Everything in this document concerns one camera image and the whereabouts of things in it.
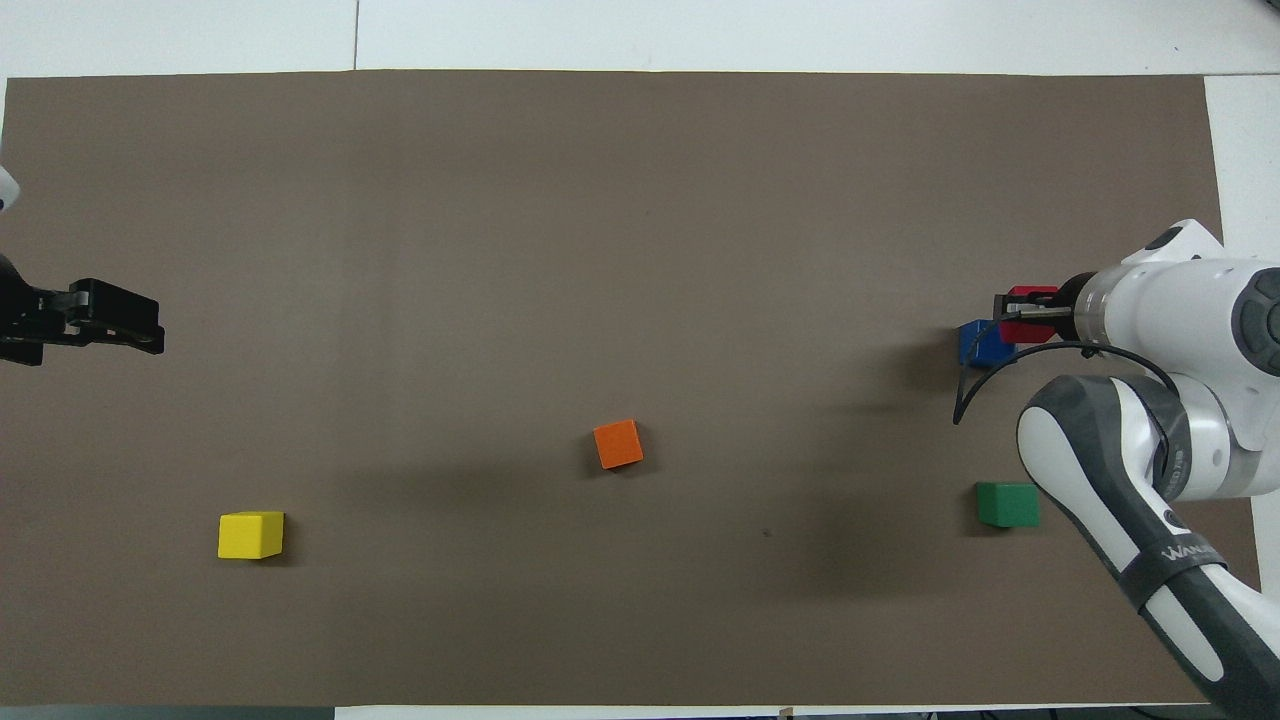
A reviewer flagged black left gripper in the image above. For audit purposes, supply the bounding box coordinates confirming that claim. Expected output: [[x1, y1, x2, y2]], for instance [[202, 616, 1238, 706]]
[[0, 253, 167, 367]]

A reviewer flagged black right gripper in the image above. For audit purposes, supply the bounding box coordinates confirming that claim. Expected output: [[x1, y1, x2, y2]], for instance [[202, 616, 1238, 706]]
[[992, 271, 1091, 347]]

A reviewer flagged red wooden block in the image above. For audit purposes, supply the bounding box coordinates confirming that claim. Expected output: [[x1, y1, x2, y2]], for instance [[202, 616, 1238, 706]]
[[999, 285, 1060, 346]]

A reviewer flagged blue wooden block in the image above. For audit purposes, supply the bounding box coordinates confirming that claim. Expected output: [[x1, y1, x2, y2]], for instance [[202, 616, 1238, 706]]
[[957, 319, 1017, 370]]

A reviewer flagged green wooden block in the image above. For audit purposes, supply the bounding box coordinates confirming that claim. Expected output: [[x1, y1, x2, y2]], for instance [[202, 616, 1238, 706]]
[[975, 481, 1042, 529]]

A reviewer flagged yellow wooden block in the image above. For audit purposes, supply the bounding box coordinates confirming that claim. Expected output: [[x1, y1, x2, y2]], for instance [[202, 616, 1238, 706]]
[[217, 510, 286, 561]]

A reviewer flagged orange wooden block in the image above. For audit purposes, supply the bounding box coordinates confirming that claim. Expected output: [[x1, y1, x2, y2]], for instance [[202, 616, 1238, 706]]
[[592, 418, 645, 471]]

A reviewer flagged brown table mat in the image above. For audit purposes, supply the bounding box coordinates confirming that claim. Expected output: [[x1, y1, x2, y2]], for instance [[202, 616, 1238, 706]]
[[0, 69, 1277, 710]]

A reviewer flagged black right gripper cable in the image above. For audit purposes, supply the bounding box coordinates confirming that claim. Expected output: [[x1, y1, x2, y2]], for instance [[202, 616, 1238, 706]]
[[951, 316, 1183, 427]]

